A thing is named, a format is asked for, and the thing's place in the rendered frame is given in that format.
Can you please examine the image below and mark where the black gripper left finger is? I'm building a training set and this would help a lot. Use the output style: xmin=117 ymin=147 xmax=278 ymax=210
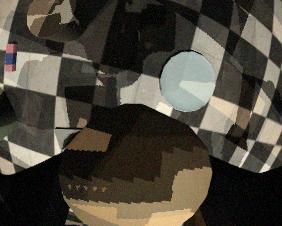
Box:
xmin=0 ymin=152 xmax=70 ymax=226

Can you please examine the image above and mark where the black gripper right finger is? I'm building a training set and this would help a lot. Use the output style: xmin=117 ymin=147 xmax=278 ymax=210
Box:
xmin=200 ymin=155 xmax=282 ymax=226

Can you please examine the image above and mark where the pink and blue eraser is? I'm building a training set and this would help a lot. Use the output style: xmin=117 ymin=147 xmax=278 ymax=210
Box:
xmin=5 ymin=43 xmax=17 ymax=72

